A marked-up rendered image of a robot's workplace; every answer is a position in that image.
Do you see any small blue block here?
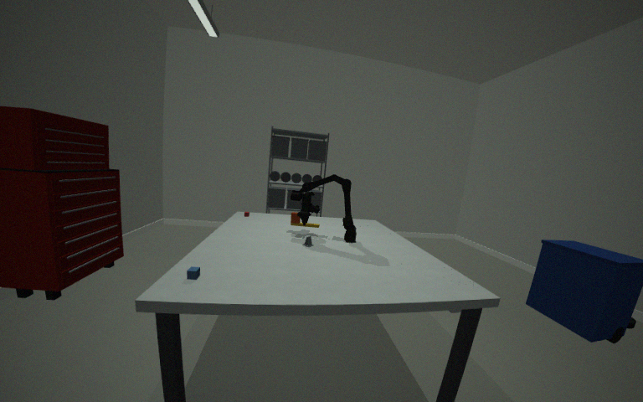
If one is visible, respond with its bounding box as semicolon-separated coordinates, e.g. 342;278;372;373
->
188;267;200;280

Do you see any yellow bar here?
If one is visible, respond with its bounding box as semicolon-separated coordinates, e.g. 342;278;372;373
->
291;212;319;228

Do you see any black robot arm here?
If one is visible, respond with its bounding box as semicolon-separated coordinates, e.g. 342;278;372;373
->
291;174;357;243

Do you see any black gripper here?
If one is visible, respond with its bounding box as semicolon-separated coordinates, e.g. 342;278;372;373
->
297;202;313;225

